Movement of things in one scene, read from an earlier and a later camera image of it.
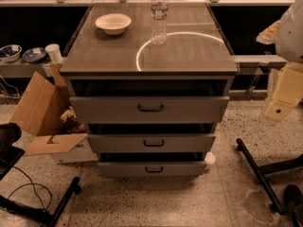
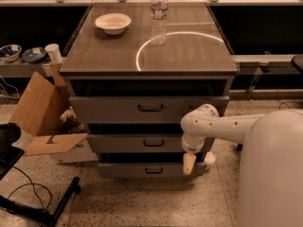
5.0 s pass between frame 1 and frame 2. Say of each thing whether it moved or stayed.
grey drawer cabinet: stayed
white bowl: stayed
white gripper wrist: moved
